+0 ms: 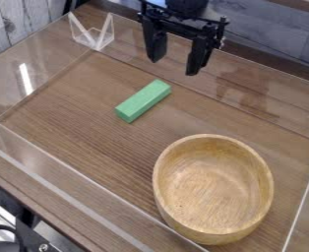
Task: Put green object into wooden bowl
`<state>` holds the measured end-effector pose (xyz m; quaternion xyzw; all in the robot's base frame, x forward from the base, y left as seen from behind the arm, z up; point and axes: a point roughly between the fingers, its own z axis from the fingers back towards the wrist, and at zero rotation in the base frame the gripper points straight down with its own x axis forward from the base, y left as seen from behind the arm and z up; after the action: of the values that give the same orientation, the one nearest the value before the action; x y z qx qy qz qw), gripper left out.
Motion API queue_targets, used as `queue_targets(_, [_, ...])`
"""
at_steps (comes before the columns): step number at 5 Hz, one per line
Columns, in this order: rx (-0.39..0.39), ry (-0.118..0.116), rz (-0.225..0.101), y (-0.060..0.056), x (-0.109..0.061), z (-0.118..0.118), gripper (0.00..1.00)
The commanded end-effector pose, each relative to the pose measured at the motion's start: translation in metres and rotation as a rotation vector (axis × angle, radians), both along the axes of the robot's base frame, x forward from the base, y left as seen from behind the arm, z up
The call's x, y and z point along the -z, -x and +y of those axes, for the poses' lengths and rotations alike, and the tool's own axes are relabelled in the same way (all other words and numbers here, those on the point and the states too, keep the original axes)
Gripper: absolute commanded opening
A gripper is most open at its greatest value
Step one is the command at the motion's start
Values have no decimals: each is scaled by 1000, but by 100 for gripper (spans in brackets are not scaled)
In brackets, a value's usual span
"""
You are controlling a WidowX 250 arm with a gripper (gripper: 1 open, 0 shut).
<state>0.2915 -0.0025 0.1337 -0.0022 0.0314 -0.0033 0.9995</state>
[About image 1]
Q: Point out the green rectangular block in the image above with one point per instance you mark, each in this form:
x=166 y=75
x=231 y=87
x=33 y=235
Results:
x=130 y=108

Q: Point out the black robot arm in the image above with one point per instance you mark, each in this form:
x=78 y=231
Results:
x=185 y=18

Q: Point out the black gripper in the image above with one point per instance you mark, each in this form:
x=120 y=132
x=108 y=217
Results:
x=185 y=18

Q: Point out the clear acrylic corner bracket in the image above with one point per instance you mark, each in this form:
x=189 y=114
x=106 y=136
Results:
x=93 y=38

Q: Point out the black metal table bracket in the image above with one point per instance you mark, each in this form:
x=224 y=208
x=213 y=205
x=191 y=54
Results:
x=31 y=241

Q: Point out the clear acrylic enclosure wall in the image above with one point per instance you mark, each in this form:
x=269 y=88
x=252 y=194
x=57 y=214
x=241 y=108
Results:
x=78 y=165

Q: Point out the wooden bowl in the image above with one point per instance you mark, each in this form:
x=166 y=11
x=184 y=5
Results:
x=212 y=188

